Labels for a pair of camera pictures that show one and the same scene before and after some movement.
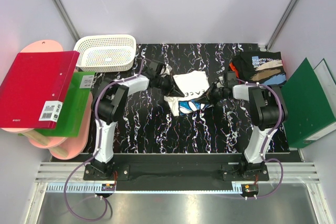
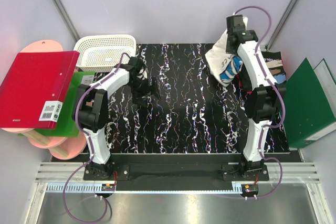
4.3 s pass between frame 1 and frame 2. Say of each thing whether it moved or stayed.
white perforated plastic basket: stayed
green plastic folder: stayed
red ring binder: stayed
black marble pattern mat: stayed
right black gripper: moved
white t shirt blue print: moved
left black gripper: moved
